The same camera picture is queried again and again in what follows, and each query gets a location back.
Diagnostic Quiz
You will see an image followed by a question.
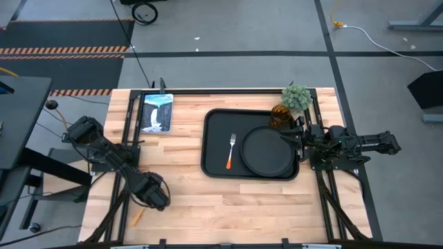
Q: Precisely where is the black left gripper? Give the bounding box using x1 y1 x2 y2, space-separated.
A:
133 171 172 212

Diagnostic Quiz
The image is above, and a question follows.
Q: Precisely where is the yellow cable with plug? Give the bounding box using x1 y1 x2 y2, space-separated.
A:
330 0 345 28

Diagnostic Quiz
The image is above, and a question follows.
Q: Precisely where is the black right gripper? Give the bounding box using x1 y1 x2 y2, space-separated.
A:
273 116 314 163

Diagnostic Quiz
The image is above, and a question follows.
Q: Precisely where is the spoon with orange handle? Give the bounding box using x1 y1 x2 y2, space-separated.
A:
128 206 146 229

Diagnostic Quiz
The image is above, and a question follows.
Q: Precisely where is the fork with orange handle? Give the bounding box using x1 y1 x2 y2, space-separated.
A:
226 133 237 170

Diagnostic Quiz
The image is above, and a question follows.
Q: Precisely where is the black angular stand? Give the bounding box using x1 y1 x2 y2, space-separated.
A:
406 69 443 111

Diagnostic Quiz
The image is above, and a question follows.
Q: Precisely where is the small green potted plant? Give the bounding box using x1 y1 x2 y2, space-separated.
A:
280 81 313 113

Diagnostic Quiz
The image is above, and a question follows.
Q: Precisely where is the coiled black cable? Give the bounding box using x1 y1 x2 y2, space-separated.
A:
131 1 159 26

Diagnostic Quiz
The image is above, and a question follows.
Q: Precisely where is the long black floor cable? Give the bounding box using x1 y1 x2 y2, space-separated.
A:
109 0 152 89

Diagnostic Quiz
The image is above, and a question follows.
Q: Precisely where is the black round plate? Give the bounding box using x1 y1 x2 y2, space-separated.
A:
240 125 297 178

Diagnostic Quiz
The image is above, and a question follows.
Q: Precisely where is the black desk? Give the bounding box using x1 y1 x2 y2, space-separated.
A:
0 75 93 239

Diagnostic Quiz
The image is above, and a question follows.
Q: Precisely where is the waterfall picture book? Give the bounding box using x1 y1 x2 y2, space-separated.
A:
140 93 174 134

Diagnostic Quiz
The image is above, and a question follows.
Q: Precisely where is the white floor cable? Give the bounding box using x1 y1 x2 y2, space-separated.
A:
342 24 437 72

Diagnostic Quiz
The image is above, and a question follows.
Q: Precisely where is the amber glass cup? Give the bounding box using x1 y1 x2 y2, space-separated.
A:
269 104 296 129

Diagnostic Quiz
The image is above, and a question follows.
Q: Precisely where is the black plastic tray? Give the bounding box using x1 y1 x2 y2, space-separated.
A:
200 108 300 181

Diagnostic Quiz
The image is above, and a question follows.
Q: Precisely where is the black hazard-striped floor mat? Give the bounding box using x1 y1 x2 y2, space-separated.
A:
0 18 136 97

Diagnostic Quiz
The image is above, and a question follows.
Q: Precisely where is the grey metal table leg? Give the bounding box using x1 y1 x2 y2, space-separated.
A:
387 1 443 33

